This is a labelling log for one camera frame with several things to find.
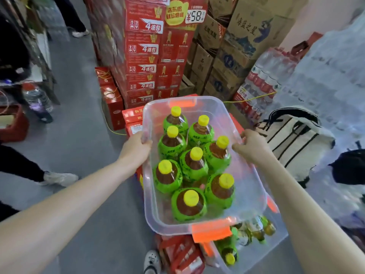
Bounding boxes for person's left hand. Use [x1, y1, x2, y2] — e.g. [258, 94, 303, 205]
[118, 131, 153, 176]

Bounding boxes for person's right hand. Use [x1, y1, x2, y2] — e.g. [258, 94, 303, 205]
[232, 128, 276, 166]

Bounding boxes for clear plastic bin orange latches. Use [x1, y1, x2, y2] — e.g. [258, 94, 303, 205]
[141, 96, 268, 243]

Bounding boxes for person's right forearm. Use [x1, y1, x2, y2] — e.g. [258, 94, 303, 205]
[253, 156, 365, 274]

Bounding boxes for person's left forearm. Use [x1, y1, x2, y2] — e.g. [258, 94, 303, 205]
[0, 157, 135, 274]

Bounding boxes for red flat carton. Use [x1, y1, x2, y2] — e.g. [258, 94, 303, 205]
[122, 106, 145, 125]

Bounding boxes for red gift box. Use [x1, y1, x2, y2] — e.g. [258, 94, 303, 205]
[100, 84, 125, 131]
[95, 67, 115, 86]

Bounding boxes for group of green tea bottles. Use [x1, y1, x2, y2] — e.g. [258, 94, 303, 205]
[153, 106, 236, 223]

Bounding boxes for white tote bag black stripes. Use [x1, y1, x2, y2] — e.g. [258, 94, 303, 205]
[254, 107, 336, 188]

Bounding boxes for pack of red-label water bottles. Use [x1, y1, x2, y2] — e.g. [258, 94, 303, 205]
[232, 48, 297, 123]

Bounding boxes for pale label drink bottle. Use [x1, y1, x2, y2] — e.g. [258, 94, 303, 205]
[245, 216, 276, 245]

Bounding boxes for stack of red cartons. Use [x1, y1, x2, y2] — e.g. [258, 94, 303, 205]
[83, 0, 208, 109]

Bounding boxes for person's white shoe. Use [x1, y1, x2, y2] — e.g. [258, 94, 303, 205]
[40, 171, 79, 188]
[143, 250, 162, 274]

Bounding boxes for clear plastic storage bin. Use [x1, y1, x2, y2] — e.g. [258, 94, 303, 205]
[210, 194, 289, 267]

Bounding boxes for stack of brown cardboard boxes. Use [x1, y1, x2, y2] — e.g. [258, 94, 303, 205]
[179, 0, 310, 101]

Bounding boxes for green bottle yellow cap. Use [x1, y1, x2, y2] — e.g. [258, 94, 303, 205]
[216, 228, 239, 266]

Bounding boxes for pile of shrink-wrapped water packs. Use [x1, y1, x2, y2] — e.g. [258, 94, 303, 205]
[268, 10, 365, 220]

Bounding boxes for large clear water jug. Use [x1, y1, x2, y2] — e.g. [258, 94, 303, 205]
[22, 81, 54, 123]

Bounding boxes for red packaged drink pack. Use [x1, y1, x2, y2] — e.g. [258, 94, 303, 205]
[156, 234, 206, 274]

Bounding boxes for red plastic crate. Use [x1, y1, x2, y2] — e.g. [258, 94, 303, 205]
[0, 104, 29, 143]

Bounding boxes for yellow price sign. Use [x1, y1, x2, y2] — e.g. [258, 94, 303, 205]
[165, 0, 207, 27]

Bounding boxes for dark store shelf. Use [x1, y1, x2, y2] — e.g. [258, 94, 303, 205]
[0, 0, 61, 106]

